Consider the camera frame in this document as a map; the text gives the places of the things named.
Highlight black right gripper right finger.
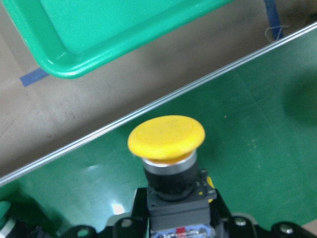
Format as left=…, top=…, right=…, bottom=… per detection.
left=210, top=189, right=253, bottom=238

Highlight green conveyor belt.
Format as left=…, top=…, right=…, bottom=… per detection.
left=0, top=24, right=317, bottom=238

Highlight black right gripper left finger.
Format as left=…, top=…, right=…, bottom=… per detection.
left=106, top=188, right=149, bottom=238

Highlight yellow push button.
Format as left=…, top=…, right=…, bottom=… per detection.
left=127, top=115, right=216, bottom=238

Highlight green plastic tray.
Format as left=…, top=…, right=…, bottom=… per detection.
left=3, top=0, right=226, bottom=79

